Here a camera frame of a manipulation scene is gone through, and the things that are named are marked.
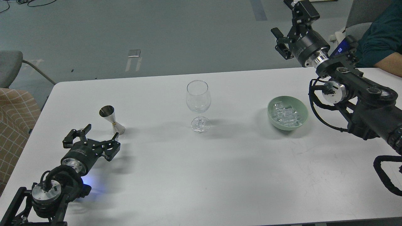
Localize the clear wine glass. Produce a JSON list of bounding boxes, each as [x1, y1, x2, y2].
[[186, 80, 211, 133]]

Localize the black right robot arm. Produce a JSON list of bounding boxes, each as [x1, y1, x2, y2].
[[271, 0, 401, 196]]

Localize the silver floor plate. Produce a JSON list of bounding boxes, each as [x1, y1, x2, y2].
[[128, 49, 141, 58]]

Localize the black floor cables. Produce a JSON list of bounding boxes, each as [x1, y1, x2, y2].
[[0, 0, 57, 13]]

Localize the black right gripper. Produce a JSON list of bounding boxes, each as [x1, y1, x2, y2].
[[270, 0, 330, 68]]

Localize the beige checked cushion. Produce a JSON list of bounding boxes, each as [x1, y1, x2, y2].
[[0, 88, 41, 194]]

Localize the green bowl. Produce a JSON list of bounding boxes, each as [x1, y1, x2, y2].
[[267, 96, 309, 131]]

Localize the steel cocktail jigger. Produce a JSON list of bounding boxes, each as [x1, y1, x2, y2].
[[99, 105, 126, 135]]

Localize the person in dark shirt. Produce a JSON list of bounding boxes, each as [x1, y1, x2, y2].
[[356, 0, 402, 77]]

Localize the clear ice cubes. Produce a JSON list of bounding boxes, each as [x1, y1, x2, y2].
[[271, 101, 303, 127]]

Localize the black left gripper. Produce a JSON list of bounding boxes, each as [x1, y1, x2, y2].
[[61, 124, 121, 176]]

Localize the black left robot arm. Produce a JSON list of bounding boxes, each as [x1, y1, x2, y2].
[[1, 124, 121, 226]]

